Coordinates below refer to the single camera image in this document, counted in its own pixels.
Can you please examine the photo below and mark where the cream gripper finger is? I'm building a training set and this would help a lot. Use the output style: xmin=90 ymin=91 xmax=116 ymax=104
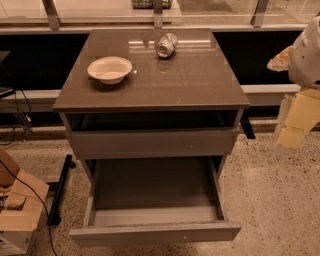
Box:
xmin=267 ymin=46 xmax=292 ymax=72

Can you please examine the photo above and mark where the grey drawer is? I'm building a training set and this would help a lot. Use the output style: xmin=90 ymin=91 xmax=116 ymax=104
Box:
xmin=70 ymin=156 xmax=241 ymax=247

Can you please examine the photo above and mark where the grey drawer cabinet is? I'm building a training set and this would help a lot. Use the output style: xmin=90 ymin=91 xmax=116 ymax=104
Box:
xmin=53 ymin=29 xmax=249 ymax=175

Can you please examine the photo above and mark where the black metal stand base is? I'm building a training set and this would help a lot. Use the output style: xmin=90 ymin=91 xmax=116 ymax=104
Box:
xmin=47 ymin=154 xmax=76 ymax=226

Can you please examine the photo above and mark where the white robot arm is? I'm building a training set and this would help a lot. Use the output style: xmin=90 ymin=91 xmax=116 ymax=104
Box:
xmin=267 ymin=15 xmax=320 ymax=153

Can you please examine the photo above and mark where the crushed soda can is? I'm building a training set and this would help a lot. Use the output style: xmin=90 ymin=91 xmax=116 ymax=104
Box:
xmin=156 ymin=33 xmax=178 ymax=58

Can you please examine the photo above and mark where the black cable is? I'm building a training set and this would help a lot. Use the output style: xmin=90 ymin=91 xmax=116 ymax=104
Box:
xmin=0 ymin=159 xmax=59 ymax=256

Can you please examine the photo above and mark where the white paper bowl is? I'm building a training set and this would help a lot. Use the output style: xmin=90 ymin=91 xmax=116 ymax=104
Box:
xmin=87 ymin=56 xmax=132 ymax=85

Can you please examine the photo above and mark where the open cardboard box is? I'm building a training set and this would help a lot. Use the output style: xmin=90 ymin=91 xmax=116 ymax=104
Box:
xmin=0 ymin=149 xmax=49 ymax=256

